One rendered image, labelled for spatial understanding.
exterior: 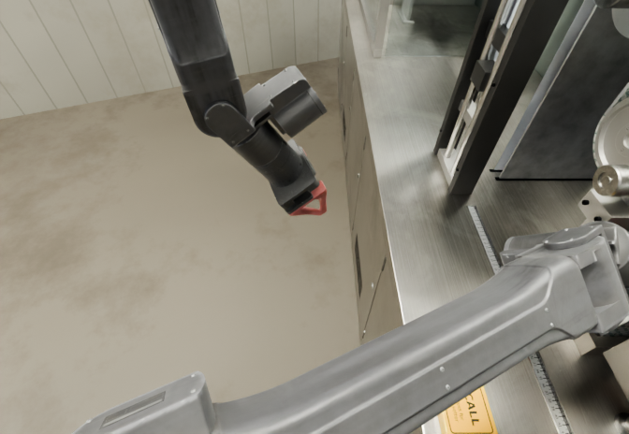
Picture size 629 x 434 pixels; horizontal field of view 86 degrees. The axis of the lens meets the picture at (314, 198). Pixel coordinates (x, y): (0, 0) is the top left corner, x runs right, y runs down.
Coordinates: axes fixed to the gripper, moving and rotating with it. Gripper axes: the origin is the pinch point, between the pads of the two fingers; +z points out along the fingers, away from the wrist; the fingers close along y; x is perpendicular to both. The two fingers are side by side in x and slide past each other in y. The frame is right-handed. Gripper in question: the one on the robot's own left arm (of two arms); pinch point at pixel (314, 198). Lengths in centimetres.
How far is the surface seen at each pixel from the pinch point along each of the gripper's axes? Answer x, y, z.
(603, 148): -41.3, -14.2, 13.3
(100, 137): 125, 200, 49
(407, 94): -35, 43, 37
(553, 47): -83, 38, 53
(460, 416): -0.8, -34.8, 14.6
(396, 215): -9.9, 1.2, 22.5
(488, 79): -37.9, 6.7, 8.8
